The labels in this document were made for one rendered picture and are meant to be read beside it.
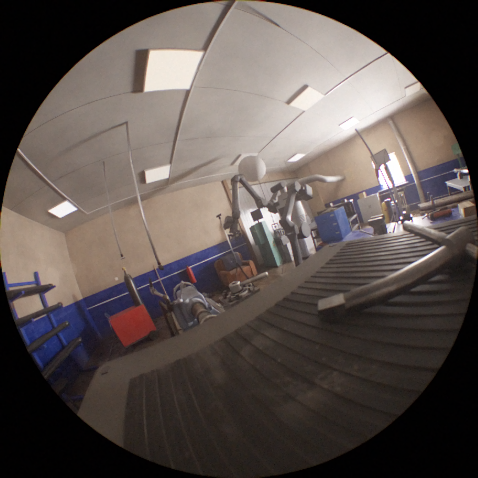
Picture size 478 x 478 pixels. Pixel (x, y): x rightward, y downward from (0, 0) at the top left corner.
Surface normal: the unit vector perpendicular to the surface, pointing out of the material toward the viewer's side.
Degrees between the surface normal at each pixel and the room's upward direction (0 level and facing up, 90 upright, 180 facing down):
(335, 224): 90
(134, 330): 90
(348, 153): 90
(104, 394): 0
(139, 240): 90
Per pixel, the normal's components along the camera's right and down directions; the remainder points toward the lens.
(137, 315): 0.70, -0.25
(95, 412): -0.36, -0.93
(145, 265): 0.44, -0.14
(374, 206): -0.82, 0.33
